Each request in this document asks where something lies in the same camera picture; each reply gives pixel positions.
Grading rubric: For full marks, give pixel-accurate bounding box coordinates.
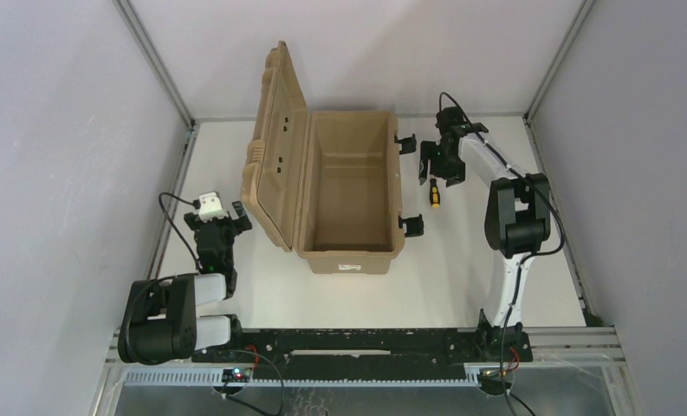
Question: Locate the black yellow screwdriver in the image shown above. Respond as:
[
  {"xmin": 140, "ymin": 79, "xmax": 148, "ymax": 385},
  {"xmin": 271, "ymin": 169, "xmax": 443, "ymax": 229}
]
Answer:
[{"xmin": 429, "ymin": 178, "xmax": 441, "ymax": 208}]

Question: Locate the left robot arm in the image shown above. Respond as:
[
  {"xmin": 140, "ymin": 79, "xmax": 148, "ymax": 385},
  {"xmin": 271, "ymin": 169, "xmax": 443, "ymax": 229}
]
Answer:
[{"xmin": 117, "ymin": 194, "xmax": 252, "ymax": 366}]

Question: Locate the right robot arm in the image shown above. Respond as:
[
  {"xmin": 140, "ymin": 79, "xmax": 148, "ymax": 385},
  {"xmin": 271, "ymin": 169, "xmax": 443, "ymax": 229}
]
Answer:
[{"xmin": 418, "ymin": 106, "xmax": 552, "ymax": 355}]

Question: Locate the tan plastic storage bin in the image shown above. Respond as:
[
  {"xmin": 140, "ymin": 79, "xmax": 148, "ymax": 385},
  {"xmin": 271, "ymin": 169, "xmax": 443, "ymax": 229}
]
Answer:
[{"xmin": 241, "ymin": 42, "xmax": 424, "ymax": 275}]

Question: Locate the small circuit board with leds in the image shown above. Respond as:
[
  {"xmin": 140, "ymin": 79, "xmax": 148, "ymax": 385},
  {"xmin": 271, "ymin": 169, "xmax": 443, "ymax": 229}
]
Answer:
[{"xmin": 221, "ymin": 367, "xmax": 253, "ymax": 384}]

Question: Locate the left camera black cable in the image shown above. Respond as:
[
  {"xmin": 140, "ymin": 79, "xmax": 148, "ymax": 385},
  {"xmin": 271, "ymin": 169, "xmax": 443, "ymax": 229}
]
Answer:
[{"xmin": 158, "ymin": 192, "xmax": 204, "ymax": 272}]

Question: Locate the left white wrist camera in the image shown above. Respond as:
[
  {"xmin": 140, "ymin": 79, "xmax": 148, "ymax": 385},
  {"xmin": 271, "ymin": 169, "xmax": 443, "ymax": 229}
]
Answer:
[{"xmin": 198, "ymin": 191, "xmax": 229, "ymax": 223}]

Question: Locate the right aluminium corner post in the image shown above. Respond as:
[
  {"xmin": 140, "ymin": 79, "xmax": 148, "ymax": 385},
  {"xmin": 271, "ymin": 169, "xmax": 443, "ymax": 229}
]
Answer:
[{"xmin": 523, "ymin": 0, "xmax": 597, "ymax": 124}]

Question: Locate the aluminium corner post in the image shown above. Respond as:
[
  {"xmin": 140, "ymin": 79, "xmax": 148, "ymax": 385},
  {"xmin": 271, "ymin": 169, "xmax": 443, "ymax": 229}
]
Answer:
[
  {"xmin": 113, "ymin": 0, "xmax": 198, "ymax": 130},
  {"xmin": 523, "ymin": 0, "xmax": 597, "ymax": 124}
]

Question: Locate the aluminium frame front rail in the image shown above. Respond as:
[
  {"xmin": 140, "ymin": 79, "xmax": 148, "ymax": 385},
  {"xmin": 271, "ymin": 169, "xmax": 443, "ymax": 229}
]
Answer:
[{"xmin": 104, "ymin": 327, "xmax": 628, "ymax": 388}]

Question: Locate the black cable at front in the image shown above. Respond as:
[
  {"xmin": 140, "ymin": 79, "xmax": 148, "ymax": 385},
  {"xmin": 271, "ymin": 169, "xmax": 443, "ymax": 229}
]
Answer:
[{"xmin": 211, "ymin": 348, "xmax": 287, "ymax": 416}]

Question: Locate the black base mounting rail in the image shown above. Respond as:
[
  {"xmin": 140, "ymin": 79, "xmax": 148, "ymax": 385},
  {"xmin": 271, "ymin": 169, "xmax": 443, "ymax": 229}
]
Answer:
[{"xmin": 191, "ymin": 328, "xmax": 534, "ymax": 383}]

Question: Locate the left aluminium corner post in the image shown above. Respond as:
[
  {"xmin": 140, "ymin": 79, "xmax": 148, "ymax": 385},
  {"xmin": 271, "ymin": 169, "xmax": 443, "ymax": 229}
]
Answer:
[{"xmin": 113, "ymin": 0, "xmax": 198, "ymax": 130}]

